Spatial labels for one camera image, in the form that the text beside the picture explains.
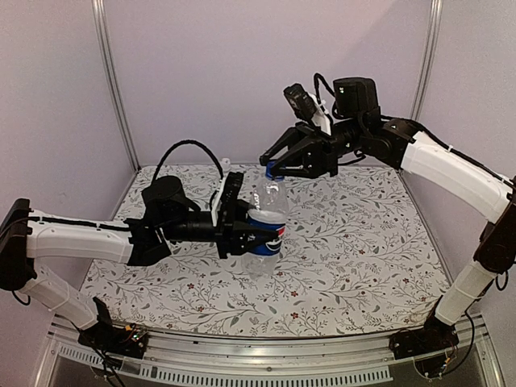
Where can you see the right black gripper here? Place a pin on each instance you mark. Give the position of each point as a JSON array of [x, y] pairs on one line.
[[318, 154]]

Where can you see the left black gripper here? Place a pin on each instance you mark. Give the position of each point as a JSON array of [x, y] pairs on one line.
[[233, 226]]

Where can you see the blue bottle cap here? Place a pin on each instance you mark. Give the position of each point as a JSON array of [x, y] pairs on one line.
[[269, 172]]

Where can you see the clear plastic Pepsi bottle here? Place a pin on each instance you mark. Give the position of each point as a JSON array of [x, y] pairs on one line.
[[269, 210]]

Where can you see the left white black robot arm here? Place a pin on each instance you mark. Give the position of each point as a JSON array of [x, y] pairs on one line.
[[169, 217]]

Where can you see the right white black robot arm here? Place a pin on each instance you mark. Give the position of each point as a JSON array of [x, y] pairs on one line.
[[406, 145]]

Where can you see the floral patterned table mat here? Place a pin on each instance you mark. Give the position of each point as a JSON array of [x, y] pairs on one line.
[[354, 257]]

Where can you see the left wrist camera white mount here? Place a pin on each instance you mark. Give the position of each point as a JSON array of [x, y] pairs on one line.
[[225, 200]]

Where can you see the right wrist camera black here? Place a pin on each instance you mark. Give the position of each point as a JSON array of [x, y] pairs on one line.
[[308, 108]]

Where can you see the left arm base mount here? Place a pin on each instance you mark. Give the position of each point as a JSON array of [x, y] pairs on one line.
[[130, 341]]

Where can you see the right aluminium frame post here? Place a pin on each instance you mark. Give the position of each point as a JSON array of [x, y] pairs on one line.
[[428, 58]]

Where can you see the aluminium frame post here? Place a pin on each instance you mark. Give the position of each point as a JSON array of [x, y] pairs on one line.
[[428, 58], [102, 32]]

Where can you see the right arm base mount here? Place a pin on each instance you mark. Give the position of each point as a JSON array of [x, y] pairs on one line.
[[432, 347]]

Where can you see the left aluminium frame post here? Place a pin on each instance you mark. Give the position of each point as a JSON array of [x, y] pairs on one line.
[[102, 32]]

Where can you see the aluminium front rail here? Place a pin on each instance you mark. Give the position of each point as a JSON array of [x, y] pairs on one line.
[[192, 359]]

